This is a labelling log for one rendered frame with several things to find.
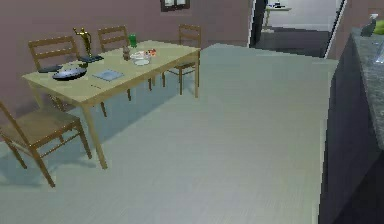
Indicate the dark kitchen counter cabinet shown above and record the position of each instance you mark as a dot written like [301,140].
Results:
[353,140]

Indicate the light wooden dining table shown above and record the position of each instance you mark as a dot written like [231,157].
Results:
[140,75]

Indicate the brown wooden chair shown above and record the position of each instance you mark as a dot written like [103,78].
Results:
[188,40]
[53,50]
[113,36]
[36,126]

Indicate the white bowl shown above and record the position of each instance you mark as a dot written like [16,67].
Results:
[141,58]

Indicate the brown pepper mill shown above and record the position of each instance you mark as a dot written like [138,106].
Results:
[126,53]

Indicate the green cup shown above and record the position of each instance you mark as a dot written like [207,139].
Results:
[132,40]

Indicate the dark flat book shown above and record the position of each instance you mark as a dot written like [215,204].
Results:
[90,59]

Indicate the pale distant table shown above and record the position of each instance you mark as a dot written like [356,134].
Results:
[274,13]

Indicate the gold figure statuette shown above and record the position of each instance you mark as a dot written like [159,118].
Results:
[86,40]

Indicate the black remote control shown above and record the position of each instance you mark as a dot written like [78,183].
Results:
[50,69]

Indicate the dark spray bottle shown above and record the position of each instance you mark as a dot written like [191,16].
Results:
[369,27]

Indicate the clear glass object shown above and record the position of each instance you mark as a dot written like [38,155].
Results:
[380,53]

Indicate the green round fruit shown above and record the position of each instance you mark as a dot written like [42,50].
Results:
[379,27]

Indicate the dark framed wall picture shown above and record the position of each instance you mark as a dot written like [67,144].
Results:
[174,4]

